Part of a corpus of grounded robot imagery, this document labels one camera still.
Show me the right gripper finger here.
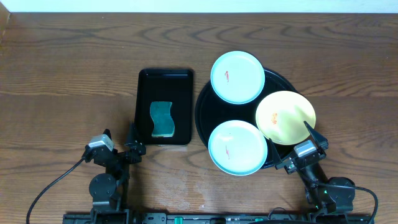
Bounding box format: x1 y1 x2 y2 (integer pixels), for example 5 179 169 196
303 121 327 146
269 138 281 168

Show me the green scouring sponge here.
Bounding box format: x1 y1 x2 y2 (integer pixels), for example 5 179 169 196
150 101 175 138

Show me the light blue plate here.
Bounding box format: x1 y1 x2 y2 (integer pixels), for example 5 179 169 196
208 120 268 176
210 51 266 105

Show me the yellow plate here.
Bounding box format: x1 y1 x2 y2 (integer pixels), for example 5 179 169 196
255 91 317 145

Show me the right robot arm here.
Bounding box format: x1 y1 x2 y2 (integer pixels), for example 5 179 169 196
269 121 355 215

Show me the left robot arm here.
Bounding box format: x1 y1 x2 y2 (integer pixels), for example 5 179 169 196
82 123 146 213

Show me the black rectangular tray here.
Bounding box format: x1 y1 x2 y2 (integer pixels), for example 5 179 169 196
134 68 193 145

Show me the round black tray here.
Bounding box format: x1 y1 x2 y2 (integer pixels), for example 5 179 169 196
194 67 312 170

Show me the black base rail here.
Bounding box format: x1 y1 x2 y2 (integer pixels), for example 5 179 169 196
62 213 369 224

